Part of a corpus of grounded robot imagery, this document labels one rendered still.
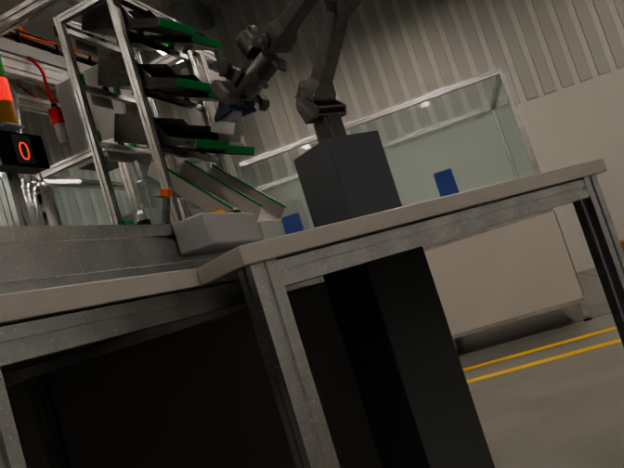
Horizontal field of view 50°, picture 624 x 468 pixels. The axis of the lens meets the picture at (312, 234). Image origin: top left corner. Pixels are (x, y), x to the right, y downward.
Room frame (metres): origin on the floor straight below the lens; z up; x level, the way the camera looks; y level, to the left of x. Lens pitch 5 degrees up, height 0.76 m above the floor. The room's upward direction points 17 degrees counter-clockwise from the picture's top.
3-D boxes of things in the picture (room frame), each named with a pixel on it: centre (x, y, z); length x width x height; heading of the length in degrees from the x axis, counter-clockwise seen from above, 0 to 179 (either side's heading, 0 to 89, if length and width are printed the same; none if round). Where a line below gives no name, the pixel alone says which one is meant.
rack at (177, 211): (1.81, 0.33, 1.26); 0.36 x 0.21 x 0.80; 160
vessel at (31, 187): (2.26, 0.88, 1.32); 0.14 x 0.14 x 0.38
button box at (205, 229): (1.27, 0.17, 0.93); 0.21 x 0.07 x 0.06; 160
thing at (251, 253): (1.47, -0.08, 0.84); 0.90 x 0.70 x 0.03; 124
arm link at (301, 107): (1.43, -0.10, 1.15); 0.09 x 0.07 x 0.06; 129
